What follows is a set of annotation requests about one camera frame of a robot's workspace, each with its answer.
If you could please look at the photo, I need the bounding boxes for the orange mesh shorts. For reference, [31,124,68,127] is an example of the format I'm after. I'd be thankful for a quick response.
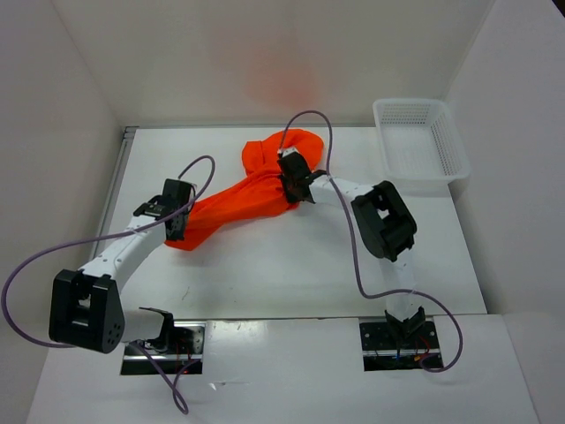
[165,129,324,251]

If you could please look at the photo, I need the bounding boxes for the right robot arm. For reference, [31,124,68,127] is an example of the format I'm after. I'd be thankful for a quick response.
[277,148,426,350]

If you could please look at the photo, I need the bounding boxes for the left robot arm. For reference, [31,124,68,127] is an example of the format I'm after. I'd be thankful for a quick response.
[49,178,195,353]

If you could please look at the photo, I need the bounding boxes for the white plastic basket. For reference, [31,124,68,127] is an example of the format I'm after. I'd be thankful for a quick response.
[373,98,471,193]

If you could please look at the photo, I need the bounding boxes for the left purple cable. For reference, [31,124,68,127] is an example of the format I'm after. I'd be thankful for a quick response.
[1,155,217,415]

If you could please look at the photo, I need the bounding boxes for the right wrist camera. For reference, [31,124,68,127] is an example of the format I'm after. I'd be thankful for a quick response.
[277,147,299,159]

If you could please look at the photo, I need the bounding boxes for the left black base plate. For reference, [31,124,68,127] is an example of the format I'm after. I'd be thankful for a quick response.
[120,320,207,376]

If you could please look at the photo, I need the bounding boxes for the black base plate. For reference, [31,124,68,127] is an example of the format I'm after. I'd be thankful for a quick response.
[120,320,207,376]
[359,320,444,372]

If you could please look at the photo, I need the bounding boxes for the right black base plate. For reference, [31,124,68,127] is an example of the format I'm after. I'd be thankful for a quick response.
[359,320,444,372]

